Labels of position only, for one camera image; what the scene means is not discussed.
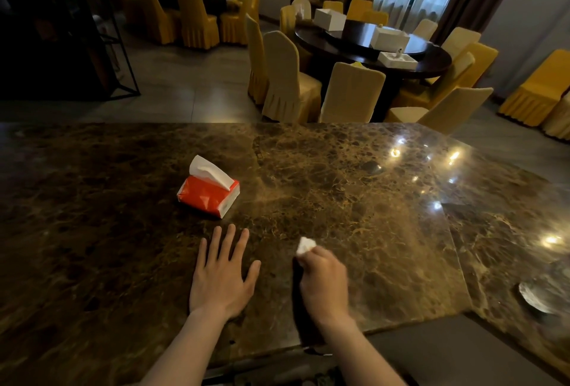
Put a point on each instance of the person's right hand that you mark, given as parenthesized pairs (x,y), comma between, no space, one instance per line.
(325,288)

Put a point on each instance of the silver metal plate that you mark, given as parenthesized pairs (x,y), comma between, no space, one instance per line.
(536,297)

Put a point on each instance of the person's left hand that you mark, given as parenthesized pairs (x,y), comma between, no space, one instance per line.
(218,288)

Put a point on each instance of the glass table turntable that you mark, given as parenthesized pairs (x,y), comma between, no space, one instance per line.
(356,34)

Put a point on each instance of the white closed box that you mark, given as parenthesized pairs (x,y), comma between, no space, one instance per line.
(388,38)

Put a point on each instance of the black metal shelf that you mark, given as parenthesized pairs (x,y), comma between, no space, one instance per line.
(53,25)

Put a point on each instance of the person's right fingers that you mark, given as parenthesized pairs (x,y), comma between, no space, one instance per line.
(314,259)

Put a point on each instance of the person's left middle finger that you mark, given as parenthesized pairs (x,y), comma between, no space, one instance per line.
(228,242)

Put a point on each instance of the person's left thumb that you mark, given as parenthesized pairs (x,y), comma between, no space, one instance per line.
(253,275)

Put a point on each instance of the white open box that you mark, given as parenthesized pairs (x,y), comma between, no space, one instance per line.
(329,19)

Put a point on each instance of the set of covered dining chairs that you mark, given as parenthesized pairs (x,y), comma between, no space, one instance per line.
(196,16)
(289,78)

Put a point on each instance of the person's left little finger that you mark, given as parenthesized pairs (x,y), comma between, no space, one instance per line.
(202,254)

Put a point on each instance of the yellow covered chair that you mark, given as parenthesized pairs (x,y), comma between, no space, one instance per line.
(536,87)

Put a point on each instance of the red tissue pack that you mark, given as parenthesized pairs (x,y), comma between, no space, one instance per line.
(205,194)

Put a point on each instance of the white tissue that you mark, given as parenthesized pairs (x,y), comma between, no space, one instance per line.
(305,244)

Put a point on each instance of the person's left forearm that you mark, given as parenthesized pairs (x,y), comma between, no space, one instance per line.
(191,350)

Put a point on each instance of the flat white box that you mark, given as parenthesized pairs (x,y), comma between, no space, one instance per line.
(396,61)

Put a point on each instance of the beige covered chair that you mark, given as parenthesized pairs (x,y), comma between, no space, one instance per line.
(559,121)

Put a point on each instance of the person's right forearm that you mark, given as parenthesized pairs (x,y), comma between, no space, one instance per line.
(356,354)

